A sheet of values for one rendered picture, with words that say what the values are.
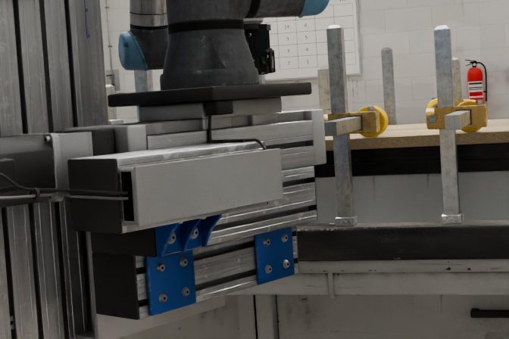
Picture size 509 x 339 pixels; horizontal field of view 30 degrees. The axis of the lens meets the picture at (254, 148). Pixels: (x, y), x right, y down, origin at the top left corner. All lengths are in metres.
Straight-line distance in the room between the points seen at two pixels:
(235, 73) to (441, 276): 1.05
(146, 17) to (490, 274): 1.01
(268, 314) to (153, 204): 1.52
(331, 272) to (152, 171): 1.26
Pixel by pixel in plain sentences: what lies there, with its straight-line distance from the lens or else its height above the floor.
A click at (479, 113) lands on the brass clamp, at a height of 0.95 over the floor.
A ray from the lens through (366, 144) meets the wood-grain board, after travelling 2.42.
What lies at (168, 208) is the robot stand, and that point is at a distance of 1.13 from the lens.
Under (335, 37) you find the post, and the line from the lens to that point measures 2.26.
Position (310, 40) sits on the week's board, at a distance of 9.50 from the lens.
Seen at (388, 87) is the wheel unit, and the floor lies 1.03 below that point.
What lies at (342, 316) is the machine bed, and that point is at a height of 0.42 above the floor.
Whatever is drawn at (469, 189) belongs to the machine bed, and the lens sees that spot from 2.45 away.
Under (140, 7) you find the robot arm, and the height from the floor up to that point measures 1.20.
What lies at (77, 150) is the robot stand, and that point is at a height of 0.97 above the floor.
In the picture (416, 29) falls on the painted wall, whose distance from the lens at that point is 9.44.
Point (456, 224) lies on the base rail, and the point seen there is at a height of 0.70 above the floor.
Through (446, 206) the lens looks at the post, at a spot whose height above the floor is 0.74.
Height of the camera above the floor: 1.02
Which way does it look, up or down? 3 degrees down
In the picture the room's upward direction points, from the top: 4 degrees counter-clockwise
